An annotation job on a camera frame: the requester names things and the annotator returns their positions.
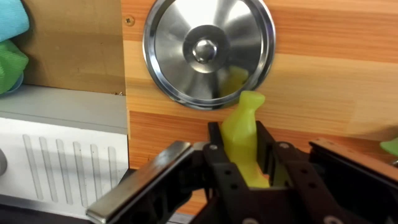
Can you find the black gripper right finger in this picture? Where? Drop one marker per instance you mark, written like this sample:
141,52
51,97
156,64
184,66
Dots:
302,187

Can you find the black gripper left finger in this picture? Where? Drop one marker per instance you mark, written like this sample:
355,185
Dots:
141,182

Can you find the yellow toy banana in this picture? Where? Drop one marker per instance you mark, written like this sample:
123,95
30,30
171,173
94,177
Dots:
243,137

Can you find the wooden toy kitchen counter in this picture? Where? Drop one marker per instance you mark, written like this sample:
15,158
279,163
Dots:
331,82

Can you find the round steel pot lid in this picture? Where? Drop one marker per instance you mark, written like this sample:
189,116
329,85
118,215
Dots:
207,50

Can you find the white toy sink basin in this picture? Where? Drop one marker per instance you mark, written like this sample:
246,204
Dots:
62,107

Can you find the green cloth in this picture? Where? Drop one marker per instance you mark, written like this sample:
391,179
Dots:
10,66

